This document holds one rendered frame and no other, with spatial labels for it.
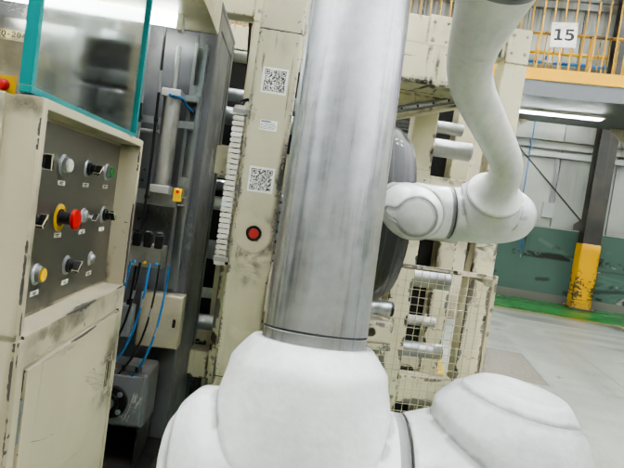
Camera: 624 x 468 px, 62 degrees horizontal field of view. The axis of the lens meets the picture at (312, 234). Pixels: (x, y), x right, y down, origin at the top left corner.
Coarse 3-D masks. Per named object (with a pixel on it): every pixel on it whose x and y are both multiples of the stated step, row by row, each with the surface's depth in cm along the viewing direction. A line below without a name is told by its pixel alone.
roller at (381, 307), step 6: (372, 300) 151; (378, 300) 151; (372, 306) 150; (378, 306) 150; (384, 306) 150; (390, 306) 150; (372, 312) 150; (378, 312) 150; (384, 312) 150; (390, 312) 150
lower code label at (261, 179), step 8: (256, 168) 153; (264, 168) 153; (256, 176) 153; (264, 176) 153; (272, 176) 153; (248, 184) 153; (256, 184) 153; (264, 184) 153; (272, 184) 153; (264, 192) 153
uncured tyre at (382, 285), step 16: (400, 160) 140; (400, 176) 138; (416, 176) 143; (384, 224) 136; (384, 240) 137; (400, 240) 139; (384, 256) 139; (400, 256) 142; (384, 272) 142; (384, 288) 148
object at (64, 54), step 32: (32, 0) 76; (64, 0) 85; (96, 0) 97; (128, 0) 114; (32, 32) 76; (64, 32) 86; (96, 32) 99; (128, 32) 117; (32, 64) 77; (64, 64) 88; (96, 64) 101; (128, 64) 120; (64, 96) 89; (96, 96) 103; (128, 96) 123; (128, 128) 127
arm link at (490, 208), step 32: (480, 0) 60; (512, 0) 59; (480, 32) 64; (512, 32) 65; (448, 64) 71; (480, 64) 68; (480, 96) 73; (480, 128) 79; (512, 128) 82; (512, 160) 85; (480, 192) 94; (512, 192) 91; (480, 224) 95; (512, 224) 96
